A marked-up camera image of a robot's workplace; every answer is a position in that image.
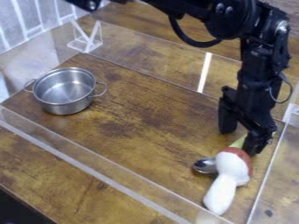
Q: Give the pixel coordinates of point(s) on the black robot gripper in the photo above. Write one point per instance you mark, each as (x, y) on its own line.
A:
(247, 104)

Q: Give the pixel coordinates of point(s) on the plush mushroom toy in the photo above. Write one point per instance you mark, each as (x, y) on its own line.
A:
(234, 168)

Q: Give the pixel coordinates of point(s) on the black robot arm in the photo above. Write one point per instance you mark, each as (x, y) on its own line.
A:
(261, 26)

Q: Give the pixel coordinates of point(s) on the clear acrylic right barrier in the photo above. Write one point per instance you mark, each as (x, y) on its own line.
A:
(277, 205)

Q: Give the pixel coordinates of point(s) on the clear acrylic barrier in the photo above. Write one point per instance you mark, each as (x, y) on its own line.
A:
(164, 201)
(277, 205)

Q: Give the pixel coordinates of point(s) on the small stainless steel pot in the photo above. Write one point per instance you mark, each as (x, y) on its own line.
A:
(66, 90)

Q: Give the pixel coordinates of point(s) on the clear acrylic triangle stand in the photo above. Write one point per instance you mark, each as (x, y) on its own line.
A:
(86, 43)

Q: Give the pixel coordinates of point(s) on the clear acrylic front barrier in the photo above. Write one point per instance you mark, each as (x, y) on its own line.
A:
(164, 201)

